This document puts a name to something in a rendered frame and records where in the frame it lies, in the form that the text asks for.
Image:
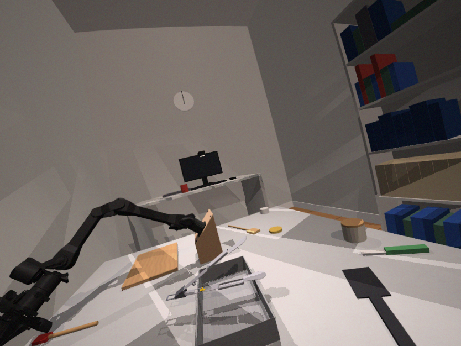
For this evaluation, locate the yellow flat disc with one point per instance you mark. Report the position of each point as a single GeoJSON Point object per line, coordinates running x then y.
{"type": "Point", "coordinates": [274, 230]}

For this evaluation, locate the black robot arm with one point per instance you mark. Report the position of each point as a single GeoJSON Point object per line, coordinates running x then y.
{"type": "Point", "coordinates": [32, 271]}

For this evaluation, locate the grey cylindrical container with tan lid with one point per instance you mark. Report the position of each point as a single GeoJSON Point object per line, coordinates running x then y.
{"type": "Point", "coordinates": [353, 230]}

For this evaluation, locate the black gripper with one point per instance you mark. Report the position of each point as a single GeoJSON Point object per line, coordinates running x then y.
{"type": "Point", "coordinates": [13, 323]}

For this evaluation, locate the black spatula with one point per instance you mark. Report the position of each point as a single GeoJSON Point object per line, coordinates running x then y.
{"type": "Point", "coordinates": [365, 284]}

